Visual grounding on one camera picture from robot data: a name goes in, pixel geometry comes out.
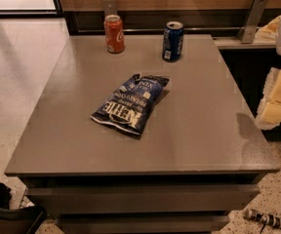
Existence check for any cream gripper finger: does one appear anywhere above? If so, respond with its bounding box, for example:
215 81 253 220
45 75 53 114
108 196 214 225
260 67 281 125
255 16 281 40

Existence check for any red coke can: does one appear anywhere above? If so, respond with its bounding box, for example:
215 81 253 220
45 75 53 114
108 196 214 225
103 15 125 54

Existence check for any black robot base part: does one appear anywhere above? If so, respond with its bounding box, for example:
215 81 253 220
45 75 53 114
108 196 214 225
0 182 47 234

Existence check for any blue pepsi can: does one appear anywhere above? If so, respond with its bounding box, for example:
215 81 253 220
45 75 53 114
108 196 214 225
162 21 183 61

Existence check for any grey drawer cabinet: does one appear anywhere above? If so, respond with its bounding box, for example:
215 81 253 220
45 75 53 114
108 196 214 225
6 35 278 234

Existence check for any black white striped cylinder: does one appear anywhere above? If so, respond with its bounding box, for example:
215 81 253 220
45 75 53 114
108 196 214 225
243 209 281 230

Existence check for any lower grey drawer front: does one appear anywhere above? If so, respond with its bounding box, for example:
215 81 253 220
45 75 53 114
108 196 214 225
57 215 229 234

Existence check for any grey drawer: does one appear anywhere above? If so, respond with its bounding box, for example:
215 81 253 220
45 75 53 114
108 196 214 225
57 215 229 234
27 184 259 215

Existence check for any blue kettle chips bag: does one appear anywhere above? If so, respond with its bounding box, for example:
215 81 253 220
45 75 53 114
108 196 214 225
91 74 169 136

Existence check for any upper grey drawer front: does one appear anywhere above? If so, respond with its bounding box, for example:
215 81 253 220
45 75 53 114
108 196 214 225
27 184 259 215

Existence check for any right metal wall bracket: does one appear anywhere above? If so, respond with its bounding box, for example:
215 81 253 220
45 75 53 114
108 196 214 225
237 0 268 44

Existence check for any metal wall bracket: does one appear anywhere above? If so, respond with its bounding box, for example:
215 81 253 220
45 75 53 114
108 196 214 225
237 0 268 44
102 0 117 16

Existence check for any left metal wall bracket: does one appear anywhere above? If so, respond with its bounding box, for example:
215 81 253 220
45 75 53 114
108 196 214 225
102 0 117 16

